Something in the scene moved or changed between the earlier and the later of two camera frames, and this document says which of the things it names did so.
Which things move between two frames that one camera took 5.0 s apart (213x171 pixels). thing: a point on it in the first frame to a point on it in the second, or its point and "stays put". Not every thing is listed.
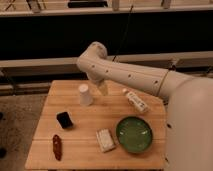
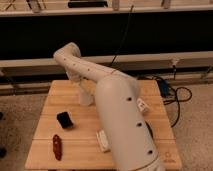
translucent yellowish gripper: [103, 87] to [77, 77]
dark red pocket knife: [57, 147] stays put
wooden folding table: [81, 129] stays put
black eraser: [65, 120] stays put
